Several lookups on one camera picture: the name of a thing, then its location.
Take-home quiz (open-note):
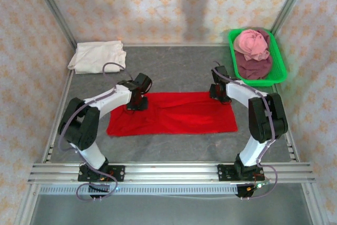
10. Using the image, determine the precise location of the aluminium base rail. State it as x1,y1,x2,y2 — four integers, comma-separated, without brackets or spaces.
27,162,316,184

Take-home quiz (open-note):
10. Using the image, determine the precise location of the green plastic basket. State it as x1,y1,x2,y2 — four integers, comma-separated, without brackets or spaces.
227,28,288,87

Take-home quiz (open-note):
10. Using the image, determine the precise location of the crumpled pink t-shirt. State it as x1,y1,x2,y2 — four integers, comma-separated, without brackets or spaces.
233,29,271,61

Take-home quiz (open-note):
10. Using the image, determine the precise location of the red t-shirt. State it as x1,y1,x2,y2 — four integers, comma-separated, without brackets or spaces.
106,92,239,138

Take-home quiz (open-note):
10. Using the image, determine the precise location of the aluminium frame leg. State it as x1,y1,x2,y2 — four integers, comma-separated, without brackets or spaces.
14,184,37,225
302,182,330,225

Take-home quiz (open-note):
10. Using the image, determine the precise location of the black cable connector block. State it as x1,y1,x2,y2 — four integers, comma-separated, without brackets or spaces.
235,182,265,201
88,182,111,201

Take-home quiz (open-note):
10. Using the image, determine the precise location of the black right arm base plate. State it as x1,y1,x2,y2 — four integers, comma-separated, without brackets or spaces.
217,164,264,183

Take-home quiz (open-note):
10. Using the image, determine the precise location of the folded white t-shirt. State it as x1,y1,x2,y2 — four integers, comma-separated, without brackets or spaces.
67,40,127,75

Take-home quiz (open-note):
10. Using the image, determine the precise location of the crumpled maroon t-shirt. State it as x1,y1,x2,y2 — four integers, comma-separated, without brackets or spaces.
235,29,273,80

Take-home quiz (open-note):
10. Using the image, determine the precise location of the slotted grey cable duct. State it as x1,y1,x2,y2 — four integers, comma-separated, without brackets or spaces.
39,184,239,196

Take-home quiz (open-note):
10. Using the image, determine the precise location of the aluminium table back rail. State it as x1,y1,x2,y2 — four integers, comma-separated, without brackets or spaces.
122,42,232,47

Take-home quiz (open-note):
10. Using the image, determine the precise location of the aluminium table side rail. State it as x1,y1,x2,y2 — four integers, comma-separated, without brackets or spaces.
272,84,301,163
43,45,78,164

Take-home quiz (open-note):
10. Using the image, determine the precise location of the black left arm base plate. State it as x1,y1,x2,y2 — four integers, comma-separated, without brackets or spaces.
77,165,126,183

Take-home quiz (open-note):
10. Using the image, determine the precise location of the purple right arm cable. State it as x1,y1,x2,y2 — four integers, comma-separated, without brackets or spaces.
212,61,279,201

